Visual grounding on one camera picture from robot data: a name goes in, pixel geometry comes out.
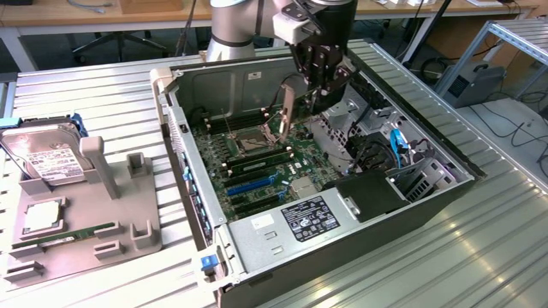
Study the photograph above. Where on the blue case latch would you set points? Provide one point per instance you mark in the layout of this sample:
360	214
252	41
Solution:
208	261

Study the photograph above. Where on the green motherboard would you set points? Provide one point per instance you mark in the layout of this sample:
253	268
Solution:
295	160

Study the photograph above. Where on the small black chair base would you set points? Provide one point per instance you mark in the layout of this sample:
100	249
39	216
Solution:
368	24

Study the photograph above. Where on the grey power supply unit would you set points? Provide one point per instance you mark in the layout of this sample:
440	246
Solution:
299	231

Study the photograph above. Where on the small black panel latch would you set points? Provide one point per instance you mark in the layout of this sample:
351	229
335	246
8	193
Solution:
184	129

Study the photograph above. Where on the metal socket cover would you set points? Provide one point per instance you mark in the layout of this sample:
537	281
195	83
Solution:
273	128

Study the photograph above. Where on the open black PC case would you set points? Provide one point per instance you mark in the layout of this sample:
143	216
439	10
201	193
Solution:
428	224

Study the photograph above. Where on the black plastic fan shroud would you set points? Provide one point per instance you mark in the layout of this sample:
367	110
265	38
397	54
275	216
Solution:
372	195

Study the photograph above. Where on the thin metal locking lever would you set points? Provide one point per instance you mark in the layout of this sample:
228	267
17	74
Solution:
228	125

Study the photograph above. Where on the blue expansion slot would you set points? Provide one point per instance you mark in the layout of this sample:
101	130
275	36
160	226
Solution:
249	186

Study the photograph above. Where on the black RAM slot bank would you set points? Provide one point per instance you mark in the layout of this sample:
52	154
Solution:
256	157
240	122

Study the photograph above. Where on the small white box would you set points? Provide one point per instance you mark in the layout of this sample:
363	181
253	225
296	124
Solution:
421	2
387	2

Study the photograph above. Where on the silver perforated drive cage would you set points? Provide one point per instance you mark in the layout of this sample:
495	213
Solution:
337	134

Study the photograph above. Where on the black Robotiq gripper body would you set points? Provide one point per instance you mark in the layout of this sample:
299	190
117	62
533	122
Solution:
337	22

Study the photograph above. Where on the silver CPU chip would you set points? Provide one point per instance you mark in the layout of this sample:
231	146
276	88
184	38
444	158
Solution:
40	216

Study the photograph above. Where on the wooden desk with white legs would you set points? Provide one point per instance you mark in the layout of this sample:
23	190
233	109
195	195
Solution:
51	16

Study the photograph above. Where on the black chair star base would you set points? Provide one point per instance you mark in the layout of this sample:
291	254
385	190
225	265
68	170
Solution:
121	41

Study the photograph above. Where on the long wooden desk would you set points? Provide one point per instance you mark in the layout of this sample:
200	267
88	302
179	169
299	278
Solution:
385	9

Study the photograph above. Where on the loose green RAM stick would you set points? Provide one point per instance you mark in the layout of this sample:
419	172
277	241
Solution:
64	238

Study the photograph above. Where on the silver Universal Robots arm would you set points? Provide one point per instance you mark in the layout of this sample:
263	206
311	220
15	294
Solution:
233	32

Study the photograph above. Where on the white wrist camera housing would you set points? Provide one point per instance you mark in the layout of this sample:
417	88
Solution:
288	30

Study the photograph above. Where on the installed RAM stick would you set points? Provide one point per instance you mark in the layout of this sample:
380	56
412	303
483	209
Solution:
256	166

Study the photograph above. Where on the silver slotted disk bay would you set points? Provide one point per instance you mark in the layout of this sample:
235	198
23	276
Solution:
421	184

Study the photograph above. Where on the black expansion slot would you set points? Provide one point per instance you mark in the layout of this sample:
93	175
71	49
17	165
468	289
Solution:
256	205

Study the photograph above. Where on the blue card retainer clip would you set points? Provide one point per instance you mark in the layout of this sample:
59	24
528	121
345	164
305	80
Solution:
187	173

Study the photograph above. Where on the black slanted stand pole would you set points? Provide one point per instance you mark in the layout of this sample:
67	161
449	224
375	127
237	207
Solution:
443	6

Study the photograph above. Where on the aluminium frame slat table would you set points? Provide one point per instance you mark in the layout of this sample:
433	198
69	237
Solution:
513	35

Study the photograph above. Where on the black graphics card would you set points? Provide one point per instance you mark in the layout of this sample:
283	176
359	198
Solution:
288	109

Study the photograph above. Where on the hard disk with blue carrier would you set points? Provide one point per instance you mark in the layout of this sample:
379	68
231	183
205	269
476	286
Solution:
43	150

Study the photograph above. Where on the grey plastic parts rack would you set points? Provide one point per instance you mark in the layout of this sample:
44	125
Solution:
85	208

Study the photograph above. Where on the silver chipset heatsink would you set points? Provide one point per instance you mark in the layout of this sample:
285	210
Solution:
304	187

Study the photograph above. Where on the CPU socket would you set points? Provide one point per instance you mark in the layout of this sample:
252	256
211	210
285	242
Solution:
249	144

